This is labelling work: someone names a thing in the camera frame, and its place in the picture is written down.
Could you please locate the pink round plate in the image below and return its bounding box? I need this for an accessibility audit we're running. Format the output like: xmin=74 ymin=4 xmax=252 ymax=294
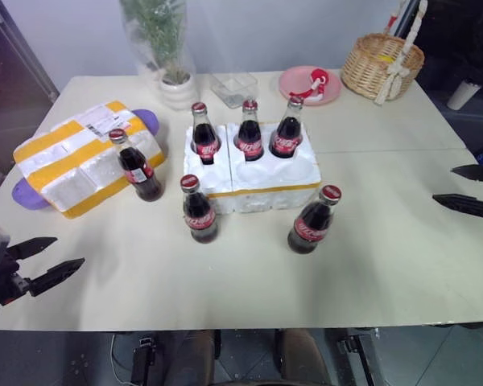
xmin=278 ymin=65 xmax=343 ymax=107

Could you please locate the brown rounded shape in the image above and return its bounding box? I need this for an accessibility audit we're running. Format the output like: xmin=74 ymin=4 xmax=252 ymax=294
xmin=175 ymin=328 xmax=217 ymax=386
xmin=279 ymin=326 xmax=333 ymax=386

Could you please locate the purple flat pad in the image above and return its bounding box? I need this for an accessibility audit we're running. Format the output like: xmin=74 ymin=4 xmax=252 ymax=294
xmin=10 ymin=108 xmax=161 ymax=211

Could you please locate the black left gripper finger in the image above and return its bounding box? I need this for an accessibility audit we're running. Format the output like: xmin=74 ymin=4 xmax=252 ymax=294
xmin=6 ymin=236 xmax=59 ymax=261
xmin=28 ymin=257 xmax=86 ymax=298

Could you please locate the potted plant in white pot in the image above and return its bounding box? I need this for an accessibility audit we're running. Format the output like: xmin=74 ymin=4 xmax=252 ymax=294
xmin=119 ymin=0 xmax=198 ymax=84

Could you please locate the red and white toy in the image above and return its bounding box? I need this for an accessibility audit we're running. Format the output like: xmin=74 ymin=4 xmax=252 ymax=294
xmin=292 ymin=68 xmax=332 ymax=103

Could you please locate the red and white hanging item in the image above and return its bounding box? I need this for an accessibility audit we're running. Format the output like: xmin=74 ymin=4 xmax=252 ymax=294
xmin=386 ymin=0 xmax=408 ymax=31

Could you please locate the white foam bottle holder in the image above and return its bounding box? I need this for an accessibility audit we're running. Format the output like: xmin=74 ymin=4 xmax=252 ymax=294
xmin=183 ymin=119 xmax=321 ymax=215

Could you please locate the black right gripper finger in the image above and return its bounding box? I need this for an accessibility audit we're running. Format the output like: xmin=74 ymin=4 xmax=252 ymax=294
xmin=450 ymin=162 xmax=483 ymax=184
xmin=431 ymin=193 xmax=483 ymax=229

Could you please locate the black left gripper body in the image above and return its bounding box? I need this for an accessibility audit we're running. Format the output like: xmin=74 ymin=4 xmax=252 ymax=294
xmin=0 ymin=245 xmax=34 ymax=309

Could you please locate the clear plastic container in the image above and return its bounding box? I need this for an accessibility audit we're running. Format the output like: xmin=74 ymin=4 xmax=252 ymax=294
xmin=208 ymin=72 xmax=259 ymax=109

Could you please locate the glass cola bottle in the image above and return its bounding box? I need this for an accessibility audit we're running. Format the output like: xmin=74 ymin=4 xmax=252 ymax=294
xmin=108 ymin=128 xmax=165 ymax=203
xmin=236 ymin=99 xmax=266 ymax=162
xmin=287 ymin=184 xmax=344 ymax=256
xmin=269 ymin=95 xmax=306 ymax=159
xmin=189 ymin=101 xmax=221 ymax=166
xmin=179 ymin=174 xmax=220 ymax=245

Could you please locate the white braided rope handle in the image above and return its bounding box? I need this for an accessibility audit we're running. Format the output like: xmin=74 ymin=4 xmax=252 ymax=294
xmin=373 ymin=0 xmax=428 ymax=107

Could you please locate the white ribbed plant pot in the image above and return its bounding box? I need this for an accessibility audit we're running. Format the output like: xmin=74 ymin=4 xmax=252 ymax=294
xmin=159 ymin=72 xmax=199 ymax=112

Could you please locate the black table frame bracket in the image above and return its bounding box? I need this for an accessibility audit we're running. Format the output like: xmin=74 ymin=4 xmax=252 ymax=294
xmin=129 ymin=332 xmax=159 ymax=386
xmin=336 ymin=326 xmax=378 ymax=386

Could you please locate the thin white cable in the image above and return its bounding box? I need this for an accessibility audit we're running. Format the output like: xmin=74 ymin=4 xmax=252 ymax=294
xmin=110 ymin=332 xmax=132 ymax=384

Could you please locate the green potted plant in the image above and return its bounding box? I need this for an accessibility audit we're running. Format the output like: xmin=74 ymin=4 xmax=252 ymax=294
xmin=129 ymin=0 xmax=188 ymax=84

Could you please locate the foam package with yellow tape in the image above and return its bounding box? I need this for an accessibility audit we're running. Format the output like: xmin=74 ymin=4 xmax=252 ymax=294
xmin=13 ymin=100 xmax=167 ymax=220

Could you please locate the woven wicker basket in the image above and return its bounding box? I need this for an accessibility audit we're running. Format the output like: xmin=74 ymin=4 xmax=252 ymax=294
xmin=340 ymin=32 xmax=426 ymax=102

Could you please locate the white cup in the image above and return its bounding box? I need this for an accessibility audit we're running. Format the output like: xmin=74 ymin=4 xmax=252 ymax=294
xmin=446 ymin=79 xmax=483 ymax=111

